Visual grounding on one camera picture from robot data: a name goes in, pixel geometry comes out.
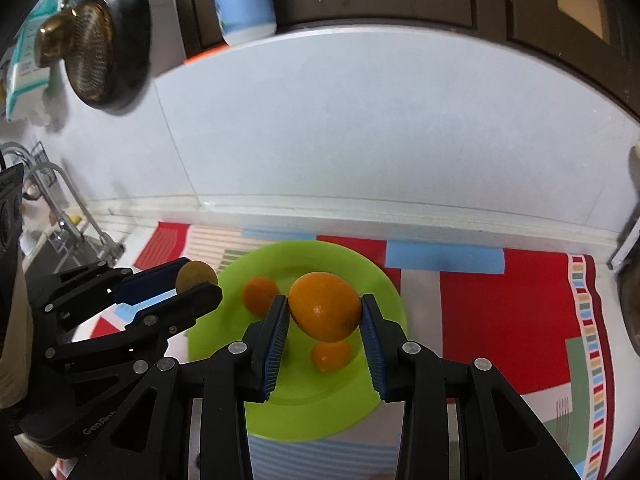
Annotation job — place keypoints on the small tan kiwi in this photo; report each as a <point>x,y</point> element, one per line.
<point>197,272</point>

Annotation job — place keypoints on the large chrome faucet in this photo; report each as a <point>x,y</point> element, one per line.
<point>65,232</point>

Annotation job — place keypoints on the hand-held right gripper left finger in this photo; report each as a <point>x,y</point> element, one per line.
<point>272,345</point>

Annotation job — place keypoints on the green and white tissue pack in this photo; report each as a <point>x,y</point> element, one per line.
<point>27,70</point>

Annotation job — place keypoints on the stainless steel sink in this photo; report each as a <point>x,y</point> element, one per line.
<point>75,260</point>

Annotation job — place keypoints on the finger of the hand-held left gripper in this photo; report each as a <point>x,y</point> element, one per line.
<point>150,282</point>
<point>185,305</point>

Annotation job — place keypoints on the black frying pan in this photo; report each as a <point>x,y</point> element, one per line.
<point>127,45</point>

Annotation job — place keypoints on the brass colander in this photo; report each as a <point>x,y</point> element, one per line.
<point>92,55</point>

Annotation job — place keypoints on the white and blue pump bottle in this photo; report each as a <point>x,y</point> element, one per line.
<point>242,0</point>

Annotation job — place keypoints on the thin gooseneck faucet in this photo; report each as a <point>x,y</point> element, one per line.
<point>87,215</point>

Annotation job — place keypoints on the small orange mandarin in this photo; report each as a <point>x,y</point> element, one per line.
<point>260,295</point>
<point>331,357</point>

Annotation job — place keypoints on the small brass saucepan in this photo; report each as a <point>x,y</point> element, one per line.
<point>55,40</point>

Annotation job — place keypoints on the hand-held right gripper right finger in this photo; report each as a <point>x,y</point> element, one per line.
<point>375,345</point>

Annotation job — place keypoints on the green plate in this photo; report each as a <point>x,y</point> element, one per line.
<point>310,410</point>

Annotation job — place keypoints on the colourful patchwork table mat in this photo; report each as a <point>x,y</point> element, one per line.
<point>500,310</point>

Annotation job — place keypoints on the large orange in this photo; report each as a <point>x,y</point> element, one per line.
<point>322,305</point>

